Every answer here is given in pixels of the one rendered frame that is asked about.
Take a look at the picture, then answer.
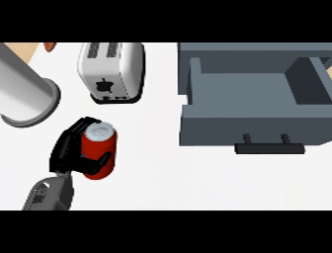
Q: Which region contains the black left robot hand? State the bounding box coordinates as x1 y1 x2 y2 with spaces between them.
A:
48 116 113 176

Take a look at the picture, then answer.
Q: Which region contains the red can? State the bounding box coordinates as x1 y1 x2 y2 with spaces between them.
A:
77 121 119 181

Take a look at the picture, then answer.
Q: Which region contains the grey open drawer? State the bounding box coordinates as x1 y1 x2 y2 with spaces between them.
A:
176 56 332 147

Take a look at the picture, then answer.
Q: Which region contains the white cylindrical container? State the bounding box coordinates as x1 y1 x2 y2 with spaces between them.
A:
0 42 61 128

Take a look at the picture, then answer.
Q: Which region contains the white toaster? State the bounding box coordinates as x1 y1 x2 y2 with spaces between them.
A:
76 42 147 105

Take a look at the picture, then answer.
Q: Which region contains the grey cabinet body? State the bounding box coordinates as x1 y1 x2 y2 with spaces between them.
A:
175 42 332 97

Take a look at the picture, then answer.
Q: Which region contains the black drawer handle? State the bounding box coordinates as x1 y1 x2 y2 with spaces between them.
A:
233 132 305 155

